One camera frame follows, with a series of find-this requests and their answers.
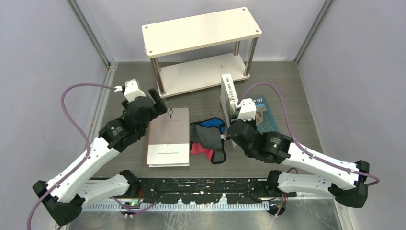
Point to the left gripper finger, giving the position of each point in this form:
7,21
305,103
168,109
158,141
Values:
160,106
154,95

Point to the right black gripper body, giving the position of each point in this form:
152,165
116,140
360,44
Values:
252,121

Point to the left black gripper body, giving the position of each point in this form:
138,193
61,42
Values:
154,114

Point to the blue Humor book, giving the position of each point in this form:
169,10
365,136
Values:
265,121

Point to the grey white portfolio file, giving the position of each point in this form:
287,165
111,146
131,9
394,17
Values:
170,139

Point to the blue grey red cloth pile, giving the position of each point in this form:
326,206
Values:
207,137

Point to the white Singularity book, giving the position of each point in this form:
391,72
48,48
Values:
229,100

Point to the orange book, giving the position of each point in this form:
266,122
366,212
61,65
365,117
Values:
148,143

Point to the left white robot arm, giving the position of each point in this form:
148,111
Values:
66,195

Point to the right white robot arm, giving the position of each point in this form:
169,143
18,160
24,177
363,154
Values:
346,181

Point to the white two-tier shelf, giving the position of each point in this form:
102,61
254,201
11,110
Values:
236,26

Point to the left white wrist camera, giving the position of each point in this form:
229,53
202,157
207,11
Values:
130,90

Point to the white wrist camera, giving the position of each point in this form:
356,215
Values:
130,90
246,110

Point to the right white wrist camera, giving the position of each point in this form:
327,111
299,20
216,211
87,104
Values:
246,110

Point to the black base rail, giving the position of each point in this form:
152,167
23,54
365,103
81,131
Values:
203,190

